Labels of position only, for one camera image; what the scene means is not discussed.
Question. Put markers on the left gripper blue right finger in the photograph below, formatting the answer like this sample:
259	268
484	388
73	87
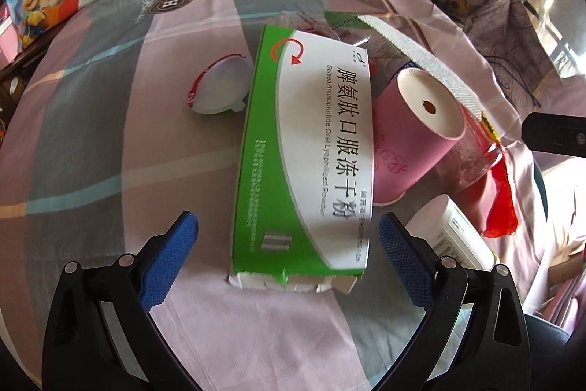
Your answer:
494	352

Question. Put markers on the striped pink grey tablecloth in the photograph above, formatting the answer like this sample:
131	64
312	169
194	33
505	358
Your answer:
103	152

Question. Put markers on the red white plastic half shell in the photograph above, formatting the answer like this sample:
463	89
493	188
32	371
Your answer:
222	86

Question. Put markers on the purple grey draped cloth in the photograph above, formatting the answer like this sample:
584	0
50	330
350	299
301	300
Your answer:
503	34

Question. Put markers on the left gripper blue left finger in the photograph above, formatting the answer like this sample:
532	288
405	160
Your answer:
100	334

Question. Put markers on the pink paper cup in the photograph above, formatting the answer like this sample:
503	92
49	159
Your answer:
417	121

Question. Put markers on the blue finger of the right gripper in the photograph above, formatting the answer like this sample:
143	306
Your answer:
555	134

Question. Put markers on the green white medicine box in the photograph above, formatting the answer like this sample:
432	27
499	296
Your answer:
303	202

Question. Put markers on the white small carton box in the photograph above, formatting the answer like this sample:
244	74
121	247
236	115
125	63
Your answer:
449	233

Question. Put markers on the red plastic bag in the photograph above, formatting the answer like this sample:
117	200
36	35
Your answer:
502	219

